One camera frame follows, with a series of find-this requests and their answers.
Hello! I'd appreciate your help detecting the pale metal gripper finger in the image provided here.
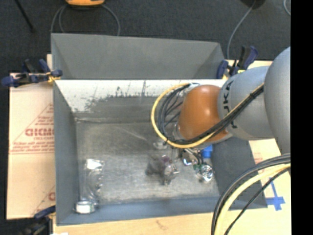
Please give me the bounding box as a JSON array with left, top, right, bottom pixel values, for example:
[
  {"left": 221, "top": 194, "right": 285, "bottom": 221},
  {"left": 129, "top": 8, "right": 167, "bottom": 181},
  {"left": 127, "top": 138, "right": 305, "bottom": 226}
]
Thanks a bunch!
[{"left": 167, "top": 164, "right": 180, "bottom": 181}]

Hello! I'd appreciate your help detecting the grey toy animal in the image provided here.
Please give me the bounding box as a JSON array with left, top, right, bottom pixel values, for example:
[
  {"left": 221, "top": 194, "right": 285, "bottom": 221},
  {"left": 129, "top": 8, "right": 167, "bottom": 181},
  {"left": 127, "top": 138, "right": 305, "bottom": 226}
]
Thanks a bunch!
[{"left": 145, "top": 154, "right": 177, "bottom": 186}]

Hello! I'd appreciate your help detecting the clear glass thing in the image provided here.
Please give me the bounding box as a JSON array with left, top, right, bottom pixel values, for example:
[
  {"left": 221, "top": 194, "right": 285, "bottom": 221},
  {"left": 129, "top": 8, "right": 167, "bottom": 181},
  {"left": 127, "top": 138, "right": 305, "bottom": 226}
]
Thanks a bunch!
[{"left": 195, "top": 164, "right": 215, "bottom": 184}]

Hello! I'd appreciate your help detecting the clear plastic bottle white cap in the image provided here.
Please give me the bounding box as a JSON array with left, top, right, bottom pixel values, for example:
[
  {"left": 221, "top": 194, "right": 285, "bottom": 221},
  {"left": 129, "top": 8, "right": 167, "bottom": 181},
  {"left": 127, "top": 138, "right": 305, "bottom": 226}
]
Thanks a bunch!
[{"left": 74, "top": 157, "right": 106, "bottom": 214}]

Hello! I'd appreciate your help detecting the grey metal bin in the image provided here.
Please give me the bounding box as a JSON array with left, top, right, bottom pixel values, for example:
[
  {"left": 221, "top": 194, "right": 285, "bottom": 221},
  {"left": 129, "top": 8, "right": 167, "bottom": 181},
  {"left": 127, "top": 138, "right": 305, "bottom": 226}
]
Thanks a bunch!
[{"left": 50, "top": 33, "right": 268, "bottom": 226}]

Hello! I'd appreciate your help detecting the brown cardboard board red print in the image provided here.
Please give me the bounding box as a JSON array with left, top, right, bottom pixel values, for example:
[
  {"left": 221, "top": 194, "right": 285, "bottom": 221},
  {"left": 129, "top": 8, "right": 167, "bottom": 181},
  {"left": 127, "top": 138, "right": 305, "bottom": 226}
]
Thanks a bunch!
[{"left": 6, "top": 53, "right": 284, "bottom": 220}]

